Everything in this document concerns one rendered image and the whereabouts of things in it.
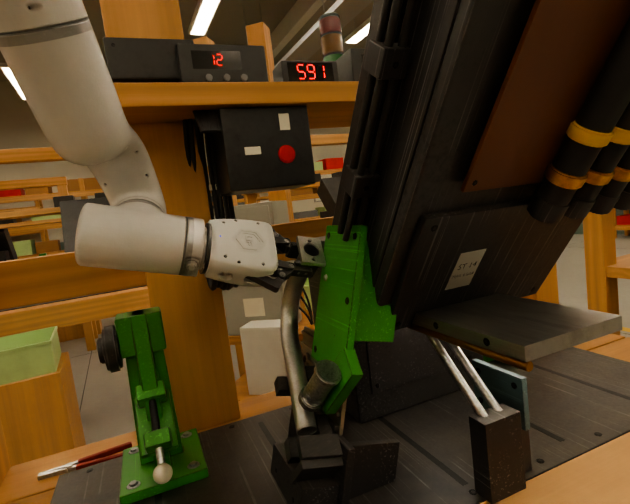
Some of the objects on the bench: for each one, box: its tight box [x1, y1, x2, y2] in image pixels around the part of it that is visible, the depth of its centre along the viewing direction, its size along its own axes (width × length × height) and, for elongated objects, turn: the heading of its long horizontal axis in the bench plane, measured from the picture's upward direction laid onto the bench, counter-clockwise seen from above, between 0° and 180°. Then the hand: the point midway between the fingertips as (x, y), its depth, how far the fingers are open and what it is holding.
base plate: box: [50, 347, 630, 504], centre depth 75 cm, size 42×110×2 cm
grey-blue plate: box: [472, 358, 532, 473], centre depth 63 cm, size 10×2×14 cm
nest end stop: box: [290, 457, 344, 485], centre depth 58 cm, size 4×7×6 cm
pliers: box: [37, 442, 132, 481], centre depth 80 cm, size 16×5×1 cm
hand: (301, 259), depth 68 cm, fingers closed on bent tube, 3 cm apart
